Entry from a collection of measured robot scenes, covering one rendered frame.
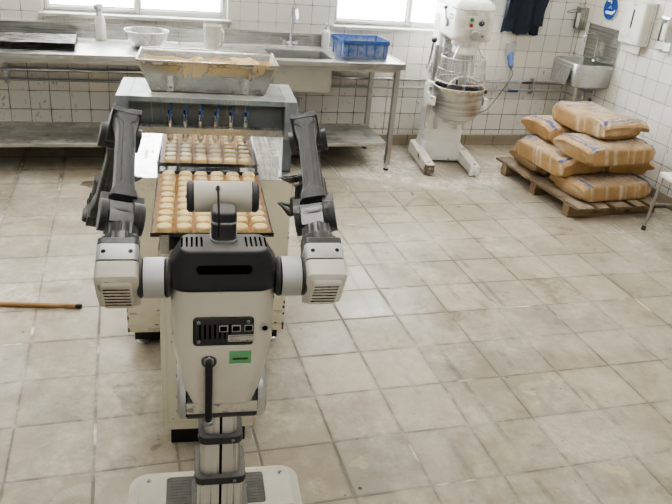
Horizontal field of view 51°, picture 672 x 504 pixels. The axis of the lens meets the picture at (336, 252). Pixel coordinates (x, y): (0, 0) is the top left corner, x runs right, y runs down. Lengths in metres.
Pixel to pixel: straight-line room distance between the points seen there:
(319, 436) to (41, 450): 1.05
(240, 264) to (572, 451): 1.95
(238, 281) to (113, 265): 0.26
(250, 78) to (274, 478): 1.57
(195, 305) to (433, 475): 1.51
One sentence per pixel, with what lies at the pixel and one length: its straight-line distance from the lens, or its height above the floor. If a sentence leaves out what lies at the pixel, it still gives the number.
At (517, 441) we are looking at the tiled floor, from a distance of 3.09.
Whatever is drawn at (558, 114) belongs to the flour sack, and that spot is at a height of 0.61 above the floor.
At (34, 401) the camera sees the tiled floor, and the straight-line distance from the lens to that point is 3.18.
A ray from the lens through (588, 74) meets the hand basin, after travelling 6.70.
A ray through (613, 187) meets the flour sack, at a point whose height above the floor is 0.23.
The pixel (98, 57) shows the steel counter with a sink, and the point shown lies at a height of 0.87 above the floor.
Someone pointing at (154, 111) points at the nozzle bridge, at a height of 1.10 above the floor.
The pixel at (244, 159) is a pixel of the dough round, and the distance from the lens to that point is 3.04.
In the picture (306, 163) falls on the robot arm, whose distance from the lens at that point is 1.84.
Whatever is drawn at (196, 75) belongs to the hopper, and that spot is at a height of 1.26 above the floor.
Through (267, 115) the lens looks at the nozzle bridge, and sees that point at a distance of 3.05.
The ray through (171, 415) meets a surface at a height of 0.16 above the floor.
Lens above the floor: 1.88
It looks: 25 degrees down
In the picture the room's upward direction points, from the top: 5 degrees clockwise
